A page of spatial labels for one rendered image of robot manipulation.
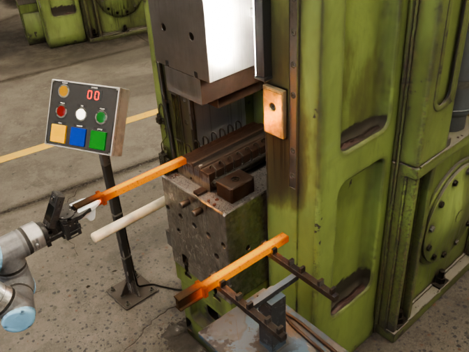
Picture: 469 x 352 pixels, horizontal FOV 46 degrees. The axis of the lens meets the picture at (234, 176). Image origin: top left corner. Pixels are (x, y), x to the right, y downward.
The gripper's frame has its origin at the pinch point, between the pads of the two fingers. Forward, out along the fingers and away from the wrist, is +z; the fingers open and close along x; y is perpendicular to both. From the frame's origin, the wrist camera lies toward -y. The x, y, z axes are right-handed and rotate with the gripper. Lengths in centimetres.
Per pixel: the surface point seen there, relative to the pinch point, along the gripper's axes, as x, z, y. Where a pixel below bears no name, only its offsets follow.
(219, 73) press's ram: 12, 47, -32
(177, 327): -20, 33, 107
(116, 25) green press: -429, 256, 103
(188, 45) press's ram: 3, 43, -40
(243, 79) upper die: 7, 61, -23
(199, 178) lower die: 1.9, 41.4, 11.9
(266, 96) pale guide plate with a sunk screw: 26, 54, -25
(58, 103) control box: -67, 22, -4
